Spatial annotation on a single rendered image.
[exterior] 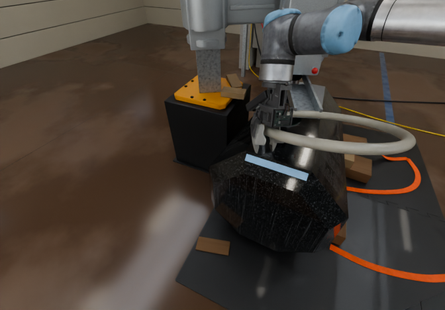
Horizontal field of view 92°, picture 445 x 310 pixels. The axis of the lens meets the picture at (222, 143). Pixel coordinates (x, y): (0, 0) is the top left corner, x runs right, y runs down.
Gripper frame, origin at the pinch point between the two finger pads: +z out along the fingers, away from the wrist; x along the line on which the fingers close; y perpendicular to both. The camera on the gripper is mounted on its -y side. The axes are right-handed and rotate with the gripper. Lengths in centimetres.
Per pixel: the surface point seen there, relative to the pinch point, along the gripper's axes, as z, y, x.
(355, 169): 61, -66, 154
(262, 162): 22.7, -34.0, 24.5
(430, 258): 99, 4, 152
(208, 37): -46, -107, 19
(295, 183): 29.7, -19.6, 35.1
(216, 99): -1, -115, 29
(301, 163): 21, -23, 40
